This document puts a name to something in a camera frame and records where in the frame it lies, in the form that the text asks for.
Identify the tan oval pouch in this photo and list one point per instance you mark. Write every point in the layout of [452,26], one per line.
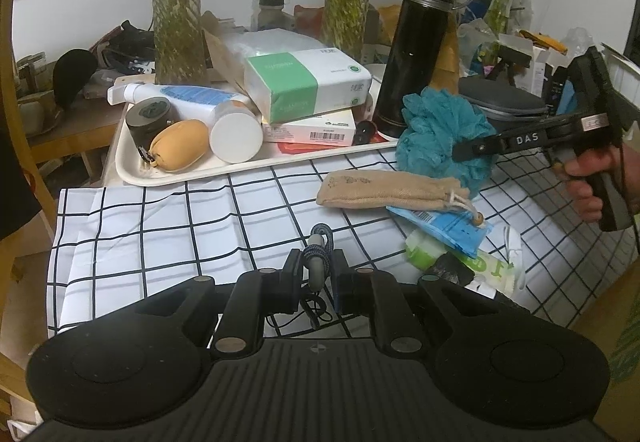
[180,144]

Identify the green white tissue pack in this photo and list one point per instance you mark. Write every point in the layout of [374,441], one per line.
[340,82]

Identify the red flat packet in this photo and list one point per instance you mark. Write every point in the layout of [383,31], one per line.
[310,147]

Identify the black thermos bottle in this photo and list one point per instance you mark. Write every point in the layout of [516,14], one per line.
[410,57]

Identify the clear bottle with black lid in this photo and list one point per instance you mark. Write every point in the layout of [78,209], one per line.
[272,9]

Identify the clear plastic bag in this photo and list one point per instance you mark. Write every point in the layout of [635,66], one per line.
[270,44]

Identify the black hat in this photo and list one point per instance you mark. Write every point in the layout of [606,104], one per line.
[72,77]

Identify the person's right hand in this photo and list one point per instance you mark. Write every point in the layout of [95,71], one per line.
[582,168]

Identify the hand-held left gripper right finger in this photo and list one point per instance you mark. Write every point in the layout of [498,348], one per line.
[340,274]

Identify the grey zip case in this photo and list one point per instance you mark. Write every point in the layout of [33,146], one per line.
[500,97]

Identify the white lotion tube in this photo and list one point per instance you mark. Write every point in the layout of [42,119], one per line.
[190,99]

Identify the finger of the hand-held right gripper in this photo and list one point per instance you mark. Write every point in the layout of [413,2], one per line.
[510,142]

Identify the wooden chair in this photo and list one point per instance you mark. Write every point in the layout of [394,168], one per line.
[37,182]

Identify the small black tripod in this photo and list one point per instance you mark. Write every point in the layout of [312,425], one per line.
[512,59]

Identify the black crumpled wrapper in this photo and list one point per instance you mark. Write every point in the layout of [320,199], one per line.
[452,269]

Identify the white lidded jar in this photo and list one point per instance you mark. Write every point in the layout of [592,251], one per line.
[235,137]

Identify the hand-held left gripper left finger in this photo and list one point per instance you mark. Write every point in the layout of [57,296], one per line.
[293,272]

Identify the white open carton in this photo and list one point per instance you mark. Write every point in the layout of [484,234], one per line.
[540,57]

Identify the wooden side table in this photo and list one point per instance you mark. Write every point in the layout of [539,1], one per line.
[85,122]

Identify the brown paper bag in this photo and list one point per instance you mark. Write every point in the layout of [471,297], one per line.
[447,57]
[220,52]

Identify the blue packet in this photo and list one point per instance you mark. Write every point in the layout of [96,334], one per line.
[450,231]

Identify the dark clutter pile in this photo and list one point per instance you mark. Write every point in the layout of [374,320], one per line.
[125,47]

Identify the green white wipes pack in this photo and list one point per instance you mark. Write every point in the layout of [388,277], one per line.
[492,268]

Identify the white barcode box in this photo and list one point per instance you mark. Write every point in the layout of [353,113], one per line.
[310,127]

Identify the small black cap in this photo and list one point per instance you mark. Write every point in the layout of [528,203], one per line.
[365,132]

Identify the white plastic tray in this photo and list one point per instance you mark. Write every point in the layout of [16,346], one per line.
[235,172]

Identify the yellow padded envelope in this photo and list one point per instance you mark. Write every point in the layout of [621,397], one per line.
[542,41]

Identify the black round jar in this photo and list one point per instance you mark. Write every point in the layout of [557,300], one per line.
[145,127]

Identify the teal mesh bath loofah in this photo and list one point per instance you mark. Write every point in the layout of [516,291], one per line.
[430,132]

